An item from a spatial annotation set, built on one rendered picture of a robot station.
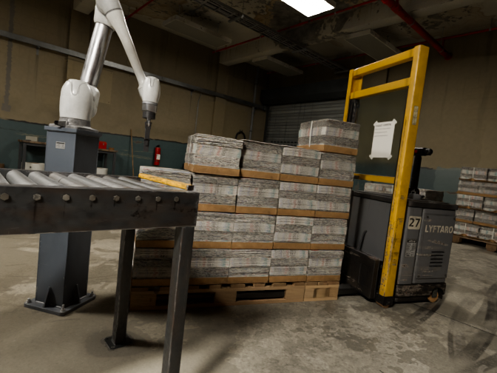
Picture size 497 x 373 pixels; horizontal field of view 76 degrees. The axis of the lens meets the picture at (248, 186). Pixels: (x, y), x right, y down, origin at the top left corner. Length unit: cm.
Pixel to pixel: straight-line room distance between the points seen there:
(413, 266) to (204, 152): 177
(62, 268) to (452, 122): 769
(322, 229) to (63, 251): 162
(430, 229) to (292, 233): 110
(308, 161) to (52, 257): 164
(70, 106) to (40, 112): 640
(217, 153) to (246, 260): 72
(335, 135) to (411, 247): 101
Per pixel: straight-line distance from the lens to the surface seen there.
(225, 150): 195
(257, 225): 209
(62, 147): 199
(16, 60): 847
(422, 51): 263
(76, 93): 201
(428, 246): 282
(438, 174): 820
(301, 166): 218
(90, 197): 98
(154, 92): 206
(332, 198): 234
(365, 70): 300
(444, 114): 838
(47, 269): 213
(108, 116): 872
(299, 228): 225
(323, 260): 241
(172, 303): 122
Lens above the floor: 92
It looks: 4 degrees down
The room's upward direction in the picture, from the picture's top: 6 degrees clockwise
